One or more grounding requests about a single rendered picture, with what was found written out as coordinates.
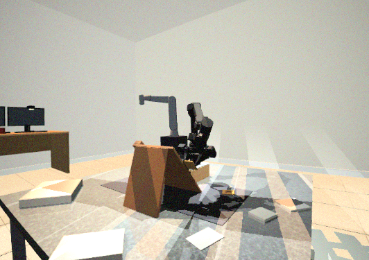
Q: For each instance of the tan square letter tile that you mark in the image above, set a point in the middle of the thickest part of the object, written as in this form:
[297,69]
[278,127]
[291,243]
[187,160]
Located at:
[190,165]

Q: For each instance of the orange tile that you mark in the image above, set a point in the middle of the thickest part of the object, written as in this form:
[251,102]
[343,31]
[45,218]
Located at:
[227,192]

